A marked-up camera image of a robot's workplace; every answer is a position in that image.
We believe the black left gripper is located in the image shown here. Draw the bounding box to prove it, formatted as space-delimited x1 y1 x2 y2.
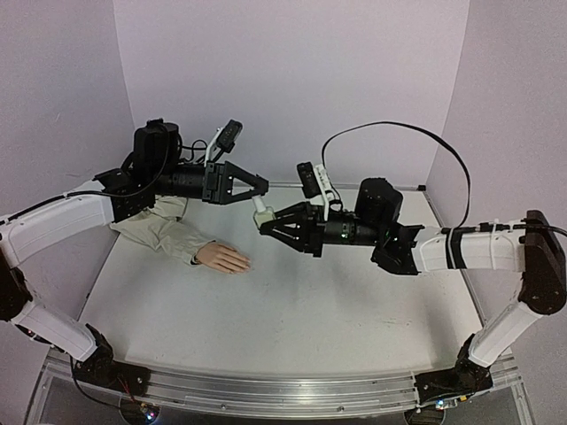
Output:
152 159 272 205

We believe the white nail polish cap brush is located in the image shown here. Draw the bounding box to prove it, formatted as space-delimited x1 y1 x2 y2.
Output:
252 196 267 213

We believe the white nail polish bottle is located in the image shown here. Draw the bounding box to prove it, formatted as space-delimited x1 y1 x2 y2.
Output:
253 207 276 228

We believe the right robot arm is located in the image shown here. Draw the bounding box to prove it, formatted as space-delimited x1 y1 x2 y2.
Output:
252 177 566 409

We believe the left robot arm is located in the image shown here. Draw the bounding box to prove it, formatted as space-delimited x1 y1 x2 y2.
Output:
1 119 268 396

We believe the mannequin hand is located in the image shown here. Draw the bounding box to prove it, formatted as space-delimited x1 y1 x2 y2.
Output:
194 242 251 274

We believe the beige jacket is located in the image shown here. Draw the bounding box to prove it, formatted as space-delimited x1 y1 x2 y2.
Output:
109 196 214 266

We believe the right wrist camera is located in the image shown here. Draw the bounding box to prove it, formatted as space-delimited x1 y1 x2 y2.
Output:
296 162 341 221

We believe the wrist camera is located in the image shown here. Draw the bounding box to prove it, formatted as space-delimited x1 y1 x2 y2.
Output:
205 120 243 163
296 162 341 221

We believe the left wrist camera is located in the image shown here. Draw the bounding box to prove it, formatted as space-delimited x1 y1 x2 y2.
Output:
205 120 243 163

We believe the aluminium back table rail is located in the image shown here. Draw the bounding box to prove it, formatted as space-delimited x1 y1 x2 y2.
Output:
269 181 427 192

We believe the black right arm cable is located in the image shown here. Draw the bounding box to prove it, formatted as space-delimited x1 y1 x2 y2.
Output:
321 121 567 238

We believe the aluminium front rail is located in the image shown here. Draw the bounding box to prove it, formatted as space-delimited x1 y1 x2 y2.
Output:
25 350 534 424

